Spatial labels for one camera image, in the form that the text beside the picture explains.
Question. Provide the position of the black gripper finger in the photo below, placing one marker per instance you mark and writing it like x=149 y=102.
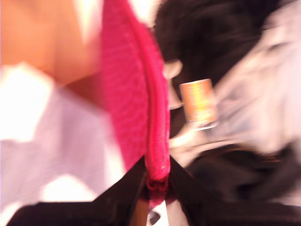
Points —
x=195 y=204
x=117 y=202

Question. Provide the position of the pink fabric zip pouch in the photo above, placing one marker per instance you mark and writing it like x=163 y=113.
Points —
x=131 y=94

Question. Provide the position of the printed white paper sheet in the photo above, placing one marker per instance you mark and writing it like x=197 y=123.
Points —
x=58 y=141

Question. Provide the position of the orange LeRobot sticker card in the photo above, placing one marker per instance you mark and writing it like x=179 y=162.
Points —
x=200 y=106

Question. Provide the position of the black and grey jacket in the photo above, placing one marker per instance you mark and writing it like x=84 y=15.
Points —
x=211 y=35

